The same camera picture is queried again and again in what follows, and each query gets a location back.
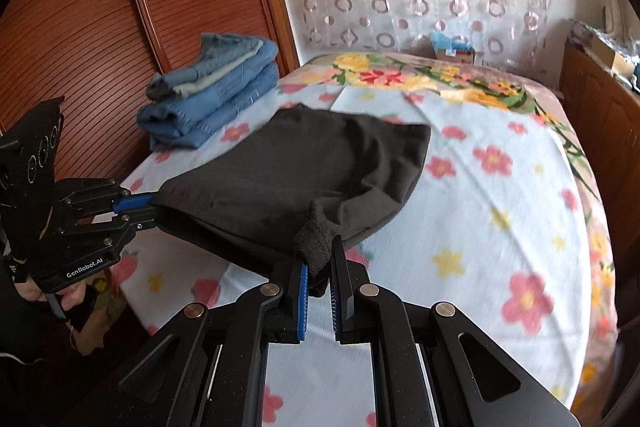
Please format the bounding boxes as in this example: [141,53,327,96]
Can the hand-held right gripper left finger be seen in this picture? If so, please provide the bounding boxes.
[119,253,311,427]

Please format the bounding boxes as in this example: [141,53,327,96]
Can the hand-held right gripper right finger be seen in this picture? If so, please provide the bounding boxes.
[329,236,582,427]

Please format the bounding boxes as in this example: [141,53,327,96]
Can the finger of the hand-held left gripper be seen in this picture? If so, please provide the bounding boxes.
[50,207,163,254]
[59,178,157,217]

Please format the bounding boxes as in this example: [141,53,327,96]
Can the person's left forearm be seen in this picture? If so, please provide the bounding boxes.
[0,284,128,427]

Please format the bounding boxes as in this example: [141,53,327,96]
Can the person's left hand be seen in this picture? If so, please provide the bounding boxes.
[12,279,87,314]

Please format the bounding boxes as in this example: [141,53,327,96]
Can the dark blue folded jeans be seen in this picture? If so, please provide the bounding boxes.
[137,57,280,152]

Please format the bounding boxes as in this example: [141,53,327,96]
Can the white floral bed sheet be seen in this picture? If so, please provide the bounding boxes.
[112,81,622,427]

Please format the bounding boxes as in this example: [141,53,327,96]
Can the light blue folded jeans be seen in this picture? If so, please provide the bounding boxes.
[145,33,279,100]

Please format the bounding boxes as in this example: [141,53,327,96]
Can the wooden slatted wardrobe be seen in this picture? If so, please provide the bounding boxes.
[0,0,302,188]

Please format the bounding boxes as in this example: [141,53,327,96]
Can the pink floral blanket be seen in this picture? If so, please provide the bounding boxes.
[276,51,622,414]

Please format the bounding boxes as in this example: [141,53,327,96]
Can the cardboard box with blue bag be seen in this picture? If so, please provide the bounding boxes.
[430,31,477,64]

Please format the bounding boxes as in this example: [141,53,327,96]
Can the wooden cabinet counter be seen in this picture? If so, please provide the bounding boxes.
[557,43,640,324]

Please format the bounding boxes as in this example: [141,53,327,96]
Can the brown cardboard box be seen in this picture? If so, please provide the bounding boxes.
[592,32,639,78]

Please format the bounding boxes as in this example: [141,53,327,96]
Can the pile of clear plastic bags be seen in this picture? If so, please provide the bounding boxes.
[567,17,640,60]

